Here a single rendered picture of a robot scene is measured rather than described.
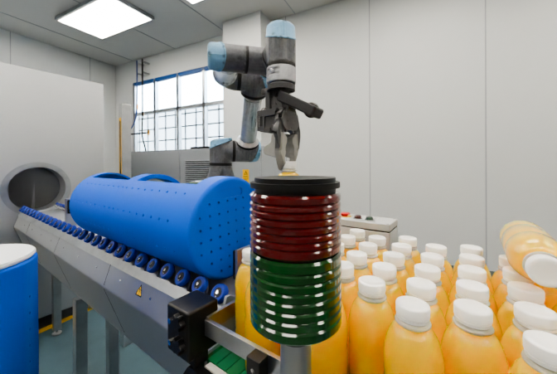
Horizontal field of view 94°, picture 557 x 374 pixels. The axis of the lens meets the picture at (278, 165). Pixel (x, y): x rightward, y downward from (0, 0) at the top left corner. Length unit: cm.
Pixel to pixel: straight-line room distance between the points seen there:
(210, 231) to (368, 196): 289
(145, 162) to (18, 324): 282
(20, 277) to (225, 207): 53
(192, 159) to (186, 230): 237
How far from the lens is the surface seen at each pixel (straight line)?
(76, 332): 176
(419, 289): 46
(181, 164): 315
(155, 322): 91
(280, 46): 69
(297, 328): 18
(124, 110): 215
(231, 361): 62
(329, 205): 17
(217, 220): 73
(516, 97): 359
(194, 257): 71
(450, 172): 342
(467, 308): 43
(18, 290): 96
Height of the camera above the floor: 127
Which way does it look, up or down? level
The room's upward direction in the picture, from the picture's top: straight up
